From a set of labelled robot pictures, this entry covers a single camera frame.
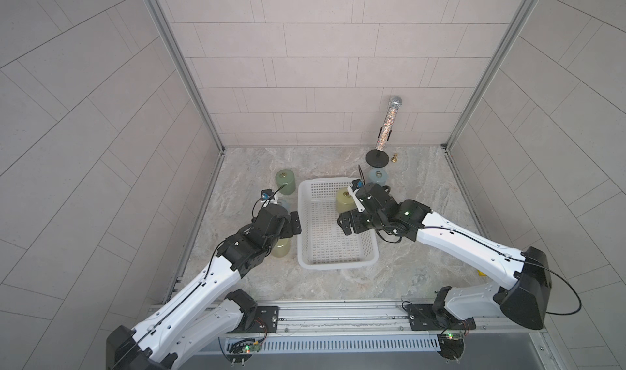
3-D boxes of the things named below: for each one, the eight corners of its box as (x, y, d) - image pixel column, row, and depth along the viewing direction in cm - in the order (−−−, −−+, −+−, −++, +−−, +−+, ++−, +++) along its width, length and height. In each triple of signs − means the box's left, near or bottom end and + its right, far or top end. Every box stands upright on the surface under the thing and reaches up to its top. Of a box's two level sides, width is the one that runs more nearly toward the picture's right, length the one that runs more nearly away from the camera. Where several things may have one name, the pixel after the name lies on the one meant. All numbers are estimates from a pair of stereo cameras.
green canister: (277, 195, 101) (274, 184, 95) (279, 180, 106) (277, 169, 100) (294, 195, 101) (292, 184, 95) (296, 180, 106) (294, 169, 100)
